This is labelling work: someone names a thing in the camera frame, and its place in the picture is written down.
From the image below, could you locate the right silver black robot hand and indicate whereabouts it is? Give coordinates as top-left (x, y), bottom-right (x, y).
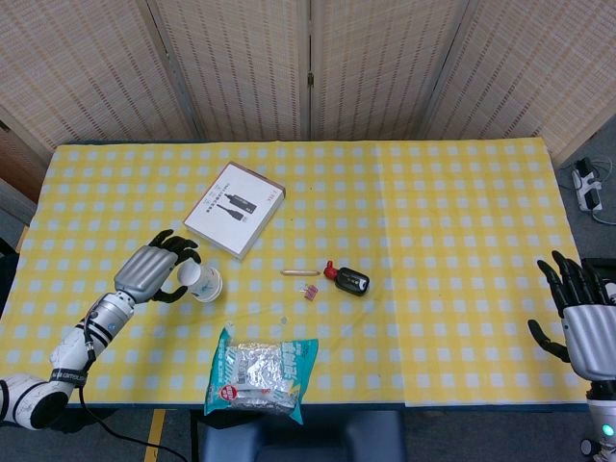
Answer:
top-left (526, 249), bottom-right (616, 384)

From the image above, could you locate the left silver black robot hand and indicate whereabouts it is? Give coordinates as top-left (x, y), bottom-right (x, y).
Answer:
top-left (114, 229), bottom-right (201, 305)

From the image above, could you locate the white paper cup blue flower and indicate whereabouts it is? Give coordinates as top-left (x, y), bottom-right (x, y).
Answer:
top-left (176, 262), bottom-right (219, 303)

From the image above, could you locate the white flat product box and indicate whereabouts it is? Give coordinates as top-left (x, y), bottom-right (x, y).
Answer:
top-left (183, 162), bottom-right (287, 262)

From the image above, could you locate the white power strip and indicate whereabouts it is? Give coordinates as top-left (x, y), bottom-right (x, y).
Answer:
top-left (571, 157), bottom-right (605, 214)

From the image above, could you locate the teal silver snack bag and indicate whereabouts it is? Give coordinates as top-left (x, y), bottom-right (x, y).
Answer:
top-left (203, 326), bottom-right (321, 426)

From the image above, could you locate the brown wooden board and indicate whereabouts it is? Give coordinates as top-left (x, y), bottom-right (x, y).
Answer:
top-left (0, 119), bottom-right (50, 206)

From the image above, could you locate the yellow white checkered tablecloth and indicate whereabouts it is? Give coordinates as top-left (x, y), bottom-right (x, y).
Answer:
top-left (0, 138), bottom-right (589, 410)

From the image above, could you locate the black ink bottle red cap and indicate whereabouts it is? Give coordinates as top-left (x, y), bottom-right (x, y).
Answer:
top-left (322, 260), bottom-right (371, 295)

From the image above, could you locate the woven bamboo screen panel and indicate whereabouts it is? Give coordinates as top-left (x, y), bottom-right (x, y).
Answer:
top-left (309, 0), bottom-right (472, 141)
top-left (423, 0), bottom-right (616, 163)
top-left (0, 0), bottom-right (204, 151)
top-left (146, 0), bottom-right (313, 142)

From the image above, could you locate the dark blue chair seat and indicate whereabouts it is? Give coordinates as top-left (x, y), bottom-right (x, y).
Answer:
top-left (195, 408), bottom-right (406, 462)

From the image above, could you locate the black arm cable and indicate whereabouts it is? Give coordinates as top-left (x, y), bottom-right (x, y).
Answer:
top-left (78, 326), bottom-right (193, 462)

